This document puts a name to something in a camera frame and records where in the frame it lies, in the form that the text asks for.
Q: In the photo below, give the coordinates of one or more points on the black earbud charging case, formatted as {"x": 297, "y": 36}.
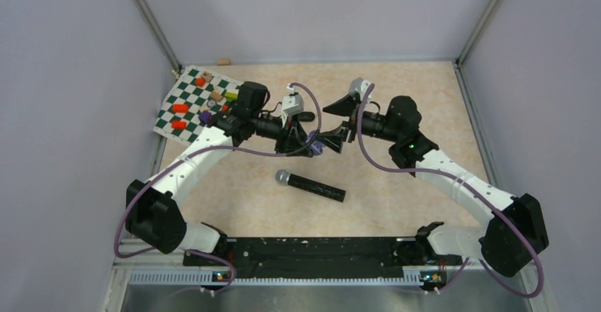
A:
{"x": 306, "y": 116}

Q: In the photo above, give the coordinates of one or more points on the green white chessboard mat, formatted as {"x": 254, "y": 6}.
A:
{"x": 185, "y": 91}

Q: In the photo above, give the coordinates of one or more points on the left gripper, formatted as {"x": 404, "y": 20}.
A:
{"x": 293, "y": 136}

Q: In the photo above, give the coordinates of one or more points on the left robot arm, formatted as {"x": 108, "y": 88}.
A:
{"x": 153, "y": 207}

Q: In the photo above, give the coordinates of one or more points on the yellow-green block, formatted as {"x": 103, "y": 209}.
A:
{"x": 229, "y": 96}

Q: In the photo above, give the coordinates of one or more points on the black microphone silver head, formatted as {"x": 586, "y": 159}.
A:
{"x": 285, "y": 178}

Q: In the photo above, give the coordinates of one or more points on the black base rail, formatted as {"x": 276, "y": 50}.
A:
{"x": 329, "y": 258}

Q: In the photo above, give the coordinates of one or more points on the red block top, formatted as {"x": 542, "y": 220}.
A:
{"x": 200, "y": 82}

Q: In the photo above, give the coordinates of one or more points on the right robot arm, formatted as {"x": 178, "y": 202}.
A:
{"x": 511, "y": 232}

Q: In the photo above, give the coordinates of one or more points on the purple block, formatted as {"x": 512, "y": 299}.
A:
{"x": 204, "y": 118}

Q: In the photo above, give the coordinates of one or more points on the red block lower left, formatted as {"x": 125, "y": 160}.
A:
{"x": 178, "y": 125}

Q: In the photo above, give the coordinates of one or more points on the brown block top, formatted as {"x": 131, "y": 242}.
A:
{"x": 207, "y": 74}

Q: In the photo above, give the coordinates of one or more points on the tan wooden block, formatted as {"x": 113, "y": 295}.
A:
{"x": 216, "y": 96}

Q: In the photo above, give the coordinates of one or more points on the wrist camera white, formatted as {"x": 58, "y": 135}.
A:
{"x": 292, "y": 104}
{"x": 358, "y": 88}

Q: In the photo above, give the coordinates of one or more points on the red block middle left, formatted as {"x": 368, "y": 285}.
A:
{"x": 180, "y": 108}

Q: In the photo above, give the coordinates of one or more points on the grey-blue earbud charging case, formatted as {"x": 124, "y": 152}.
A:
{"x": 316, "y": 146}

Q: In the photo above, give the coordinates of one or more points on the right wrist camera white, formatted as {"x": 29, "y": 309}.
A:
{"x": 358, "y": 88}

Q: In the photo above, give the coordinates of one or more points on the cork piece at wall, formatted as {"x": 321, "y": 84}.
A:
{"x": 223, "y": 62}

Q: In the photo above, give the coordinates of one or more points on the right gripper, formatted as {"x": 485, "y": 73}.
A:
{"x": 348, "y": 106}

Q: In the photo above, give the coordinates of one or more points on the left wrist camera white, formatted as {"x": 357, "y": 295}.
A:
{"x": 292, "y": 104}

